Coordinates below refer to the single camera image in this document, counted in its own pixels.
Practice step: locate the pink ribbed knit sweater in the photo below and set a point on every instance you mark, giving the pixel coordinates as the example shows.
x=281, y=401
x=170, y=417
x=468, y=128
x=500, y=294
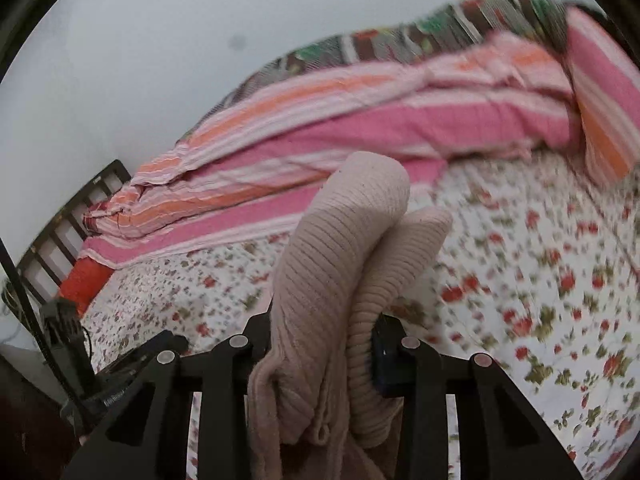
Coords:
x=325, y=280

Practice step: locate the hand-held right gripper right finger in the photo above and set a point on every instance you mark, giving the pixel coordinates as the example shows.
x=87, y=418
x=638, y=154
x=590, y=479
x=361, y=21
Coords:
x=385, y=367

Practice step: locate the pink orange striped pillow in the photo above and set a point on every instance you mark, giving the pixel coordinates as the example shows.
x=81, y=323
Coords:
x=605, y=100

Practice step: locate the orange cloth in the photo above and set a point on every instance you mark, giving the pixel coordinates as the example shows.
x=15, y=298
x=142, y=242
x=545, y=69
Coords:
x=85, y=285

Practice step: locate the white floral bedsheet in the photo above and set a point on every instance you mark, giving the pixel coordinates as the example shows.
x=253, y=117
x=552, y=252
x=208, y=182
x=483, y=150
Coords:
x=525, y=270

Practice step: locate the floral patchwork blanket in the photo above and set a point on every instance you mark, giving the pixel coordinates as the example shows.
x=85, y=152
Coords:
x=380, y=45

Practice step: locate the dark slatted headboard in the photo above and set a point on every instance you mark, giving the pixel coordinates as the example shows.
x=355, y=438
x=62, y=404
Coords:
x=75, y=220

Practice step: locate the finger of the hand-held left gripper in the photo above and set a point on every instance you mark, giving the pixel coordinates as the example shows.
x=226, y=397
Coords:
x=150, y=350

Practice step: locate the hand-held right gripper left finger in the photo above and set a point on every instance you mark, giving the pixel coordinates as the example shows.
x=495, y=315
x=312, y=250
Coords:
x=220, y=390

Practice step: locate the pink orange striped quilt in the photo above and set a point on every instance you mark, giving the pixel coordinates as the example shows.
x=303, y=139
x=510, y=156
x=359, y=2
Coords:
x=320, y=145

